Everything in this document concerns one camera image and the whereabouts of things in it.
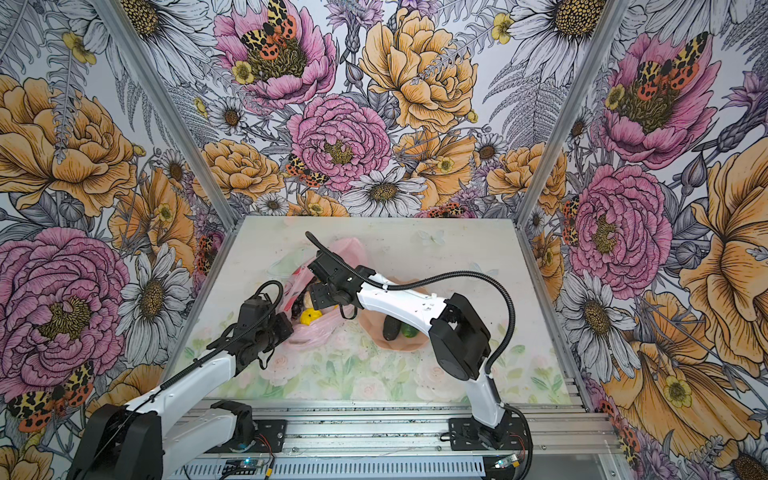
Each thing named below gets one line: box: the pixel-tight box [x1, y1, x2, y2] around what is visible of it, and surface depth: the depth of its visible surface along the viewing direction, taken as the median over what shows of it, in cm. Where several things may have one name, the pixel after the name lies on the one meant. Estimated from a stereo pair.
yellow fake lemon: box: [300, 308, 323, 326], surface depth 91 cm
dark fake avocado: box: [383, 314, 402, 341], surface depth 90 cm
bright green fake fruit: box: [400, 323, 419, 338], surface depth 89 cm
